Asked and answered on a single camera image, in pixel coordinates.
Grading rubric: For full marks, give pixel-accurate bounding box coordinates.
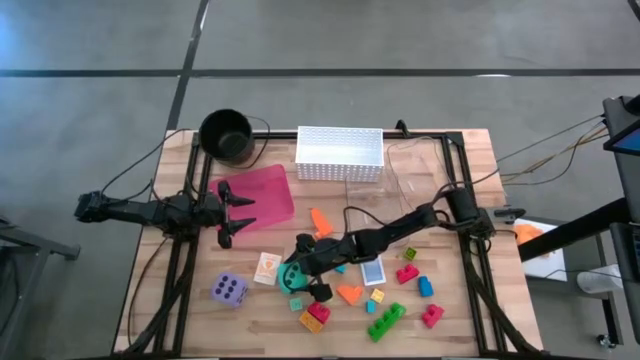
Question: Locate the white side table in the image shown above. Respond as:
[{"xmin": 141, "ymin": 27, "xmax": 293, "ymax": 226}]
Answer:
[{"xmin": 513, "ymin": 217, "xmax": 569, "ymax": 283}]

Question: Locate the black cable beside bucket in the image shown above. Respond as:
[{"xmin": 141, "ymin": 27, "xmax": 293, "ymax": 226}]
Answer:
[{"xmin": 219, "ymin": 114, "xmax": 272, "ymax": 170}]

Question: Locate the clear plastic bin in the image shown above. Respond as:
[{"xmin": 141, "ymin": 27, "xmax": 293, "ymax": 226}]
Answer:
[
  {"xmin": 343, "ymin": 175, "xmax": 406, "ymax": 248},
  {"xmin": 385, "ymin": 135, "xmax": 460, "ymax": 216}
]

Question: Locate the green long toy block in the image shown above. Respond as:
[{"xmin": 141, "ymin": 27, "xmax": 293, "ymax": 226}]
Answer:
[{"xmin": 367, "ymin": 302, "xmax": 407, "ymax": 343}]

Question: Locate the orange long toy block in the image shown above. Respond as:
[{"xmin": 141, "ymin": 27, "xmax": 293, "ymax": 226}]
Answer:
[{"xmin": 309, "ymin": 207, "xmax": 335, "ymax": 240}]

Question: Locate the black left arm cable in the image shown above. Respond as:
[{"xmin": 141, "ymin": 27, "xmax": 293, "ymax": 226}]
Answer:
[{"xmin": 99, "ymin": 127, "xmax": 196, "ymax": 196}]

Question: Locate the orange object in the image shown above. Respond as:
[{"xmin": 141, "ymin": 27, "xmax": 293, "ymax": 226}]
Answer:
[{"xmin": 514, "ymin": 223, "xmax": 547, "ymax": 247}]

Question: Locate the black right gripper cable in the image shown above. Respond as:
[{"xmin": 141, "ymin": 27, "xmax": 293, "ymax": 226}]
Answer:
[{"xmin": 341, "ymin": 205, "xmax": 389, "ymax": 239}]

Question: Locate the grey metal rack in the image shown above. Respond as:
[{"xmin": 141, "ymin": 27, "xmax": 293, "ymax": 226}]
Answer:
[{"xmin": 0, "ymin": 213, "xmax": 82, "ymax": 360}]

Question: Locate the laptop with blue screen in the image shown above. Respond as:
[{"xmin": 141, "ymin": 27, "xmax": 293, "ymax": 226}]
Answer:
[{"xmin": 602, "ymin": 117, "xmax": 640, "ymax": 156}]

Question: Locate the teal foam die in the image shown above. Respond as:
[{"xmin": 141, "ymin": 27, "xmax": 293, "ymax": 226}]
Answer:
[{"xmin": 276, "ymin": 261, "xmax": 310, "ymax": 296}]

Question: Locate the purple foam die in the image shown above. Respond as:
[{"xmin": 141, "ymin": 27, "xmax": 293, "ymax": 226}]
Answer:
[{"xmin": 210, "ymin": 272, "xmax": 249, "ymax": 308}]

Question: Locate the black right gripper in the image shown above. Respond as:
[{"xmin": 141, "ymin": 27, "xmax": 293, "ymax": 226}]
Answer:
[{"xmin": 294, "ymin": 232, "xmax": 357, "ymax": 303}]

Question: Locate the black equipment stand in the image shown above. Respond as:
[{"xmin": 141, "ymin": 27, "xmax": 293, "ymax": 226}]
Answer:
[{"xmin": 517, "ymin": 93, "xmax": 640, "ymax": 346}]

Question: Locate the yellow-orange toy brick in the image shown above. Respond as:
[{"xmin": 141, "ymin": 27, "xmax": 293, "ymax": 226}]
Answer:
[{"xmin": 298, "ymin": 310, "xmax": 324, "ymax": 335}]

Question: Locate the yellow floor cable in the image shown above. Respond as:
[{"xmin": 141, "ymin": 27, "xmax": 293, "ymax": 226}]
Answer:
[{"xmin": 501, "ymin": 124, "xmax": 610, "ymax": 187}]

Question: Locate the orange wide toy block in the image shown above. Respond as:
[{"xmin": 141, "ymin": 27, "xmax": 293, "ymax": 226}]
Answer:
[{"xmin": 335, "ymin": 283, "xmax": 365, "ymax": 307}]

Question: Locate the white perforated basket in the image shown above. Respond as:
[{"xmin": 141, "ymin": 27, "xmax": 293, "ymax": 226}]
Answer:
[{"xmin": 294, "ymin": 125, "xmax": 385, "ymax": 182}]

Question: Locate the red stepped toy block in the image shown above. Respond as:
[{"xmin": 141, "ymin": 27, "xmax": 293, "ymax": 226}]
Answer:
[
  {"xmin": 421, "ymin": 303, "xmax": 445, "ymax": 329},
  {"xmin": 306, "ymin": 301, "xmax": 332, "ymax": 325},
  {"xmin": 396, "ymin": 263, "xmax": 420, "ymax": 285}
]

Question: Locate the blue patterned card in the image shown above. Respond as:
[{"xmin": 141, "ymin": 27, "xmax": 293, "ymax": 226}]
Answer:
[{"xmin": 360, "ymin": 255, "xmax": 387, "ymax": 287}]

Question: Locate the black floor cable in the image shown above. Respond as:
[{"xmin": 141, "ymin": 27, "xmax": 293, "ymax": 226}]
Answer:
[{"xmin": 494, "ymin": 113, "xmax": 609, "ymax": 166}]

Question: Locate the black clamp mount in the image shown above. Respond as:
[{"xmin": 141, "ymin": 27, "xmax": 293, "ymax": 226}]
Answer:
[{"xmin": 492, "ymin": 206, "xmax": 528, "ymax": 220}]

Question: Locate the black round bucket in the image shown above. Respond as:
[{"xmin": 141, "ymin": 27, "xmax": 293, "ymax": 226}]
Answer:
[{"xmin": 198, "ymin": 108, "xmax": 256, "ymax": 164}]

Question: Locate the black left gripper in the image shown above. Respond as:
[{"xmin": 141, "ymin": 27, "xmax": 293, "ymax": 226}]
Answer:
[{"xmin": 198, "ymin": 180, "xmax": 258, "ymax": 250}]

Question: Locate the black aluminium table frame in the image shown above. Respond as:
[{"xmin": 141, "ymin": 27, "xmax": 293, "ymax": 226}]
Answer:
[{"xmin": 119, "ymin": 128, "xmax": 539, "ymax": 357}]

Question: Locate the pink translucent plastic tray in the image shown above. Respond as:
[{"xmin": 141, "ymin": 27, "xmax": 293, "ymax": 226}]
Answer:
[{"xmin": 207, "ymin": 163, "xmax": 296, "ymax": 234}]

